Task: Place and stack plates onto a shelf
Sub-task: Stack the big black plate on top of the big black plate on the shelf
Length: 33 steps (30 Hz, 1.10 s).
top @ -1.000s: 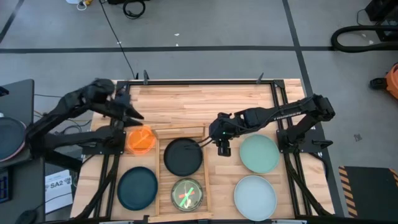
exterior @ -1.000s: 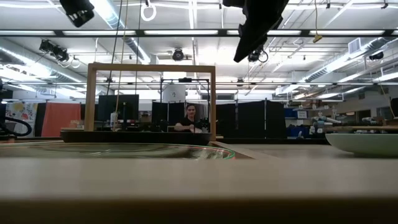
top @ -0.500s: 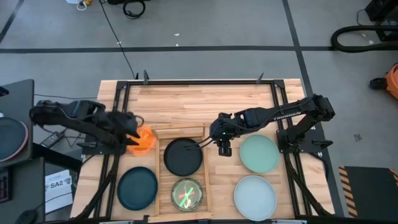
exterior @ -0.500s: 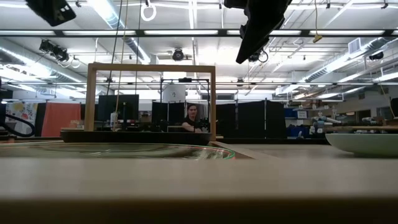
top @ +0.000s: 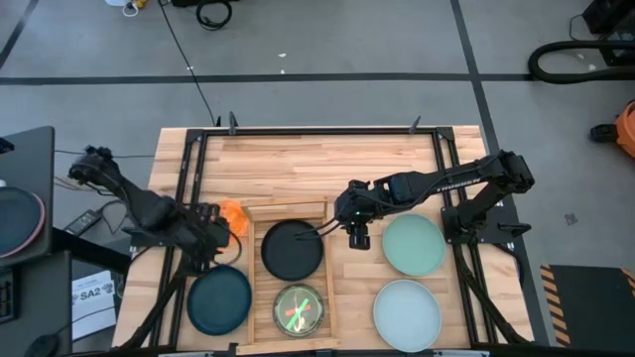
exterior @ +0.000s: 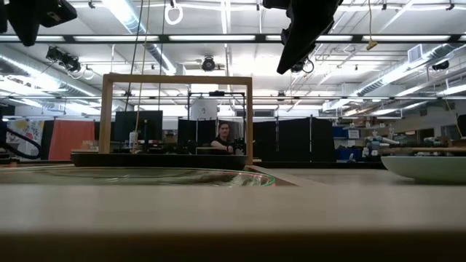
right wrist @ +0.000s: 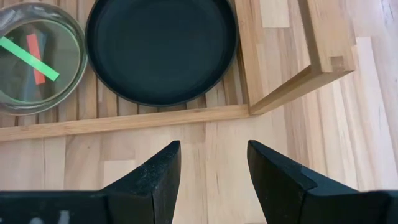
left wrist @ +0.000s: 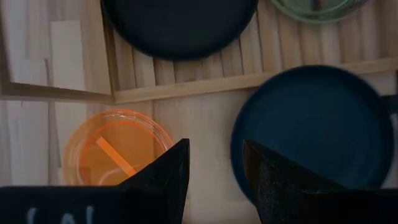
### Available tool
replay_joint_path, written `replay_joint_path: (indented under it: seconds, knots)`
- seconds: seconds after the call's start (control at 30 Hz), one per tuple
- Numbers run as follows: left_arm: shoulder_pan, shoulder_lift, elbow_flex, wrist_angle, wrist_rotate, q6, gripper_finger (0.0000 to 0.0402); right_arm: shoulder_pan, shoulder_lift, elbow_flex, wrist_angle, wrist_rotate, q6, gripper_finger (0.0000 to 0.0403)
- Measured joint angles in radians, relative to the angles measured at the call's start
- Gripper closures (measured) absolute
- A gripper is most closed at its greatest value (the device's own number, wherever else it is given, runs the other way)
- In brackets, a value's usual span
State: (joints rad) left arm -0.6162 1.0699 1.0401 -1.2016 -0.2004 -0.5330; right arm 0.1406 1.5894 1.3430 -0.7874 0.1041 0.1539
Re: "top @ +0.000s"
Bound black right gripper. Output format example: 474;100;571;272
335;180;388;251

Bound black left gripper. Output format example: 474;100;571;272
181;202;232;275

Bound dark navy large plate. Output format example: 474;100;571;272
187;264;253;337

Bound sage green large plate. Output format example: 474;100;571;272
381;213;447;278

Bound orange translucent small plate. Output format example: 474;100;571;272
217;199;250;239

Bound black large plate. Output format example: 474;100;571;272
260;219;324;283

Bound light grey large plate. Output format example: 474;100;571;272
372;279;443;354

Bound pink translucent small plate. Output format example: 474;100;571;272
272;283;325;339

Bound wooden slatted plate shelf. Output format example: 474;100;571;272
236;196;342;356

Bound black diagonal support bar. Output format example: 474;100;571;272
52;226;133;275

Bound white paper SA2 sign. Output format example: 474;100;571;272
71;270;118;342

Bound black power adapter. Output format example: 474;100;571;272
63;210;104;237

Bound dark grey desk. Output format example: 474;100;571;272
0;250;73;357

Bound black computer mouse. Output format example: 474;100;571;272
24;333;62;357

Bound dark plate with pink rim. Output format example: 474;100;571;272
0;186;47;260

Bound black keypad device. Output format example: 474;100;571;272
0;267;22;324

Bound black side table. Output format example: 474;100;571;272
0;126;56;269

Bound black hazard striped mat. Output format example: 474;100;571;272
539;263;635;348

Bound orange vacuum cleaner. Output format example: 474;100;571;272
589;100;635;159

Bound black equipment box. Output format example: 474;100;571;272
582;0;635;68

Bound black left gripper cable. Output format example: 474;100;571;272
217;230;244;267

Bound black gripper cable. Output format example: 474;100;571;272
295;217;343;243
217;230;244;267

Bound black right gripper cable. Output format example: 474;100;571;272
295;217;343;243

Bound black metal table frame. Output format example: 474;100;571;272
118;126;535;357

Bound thin black cable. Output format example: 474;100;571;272
54;150;156;160

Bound yellow cable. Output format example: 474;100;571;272
53;176;100;194

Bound long black floor cable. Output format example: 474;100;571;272
158;0;220;128

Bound coiled black cable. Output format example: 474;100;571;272
195;0;233;31

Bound thick black vacuum hose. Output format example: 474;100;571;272
527;39;635;84

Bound white plug with cable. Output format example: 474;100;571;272
104;0;150;18

